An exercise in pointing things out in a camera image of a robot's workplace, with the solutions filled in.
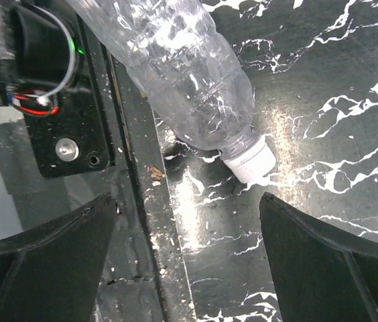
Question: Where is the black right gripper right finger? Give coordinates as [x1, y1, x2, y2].
[259, 193, 378, 321]

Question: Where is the crushed clear bottle white cap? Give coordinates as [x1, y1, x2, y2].
[70, 1, 276, 183]

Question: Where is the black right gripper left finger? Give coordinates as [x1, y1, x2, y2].
[0, 194, 116, 321]

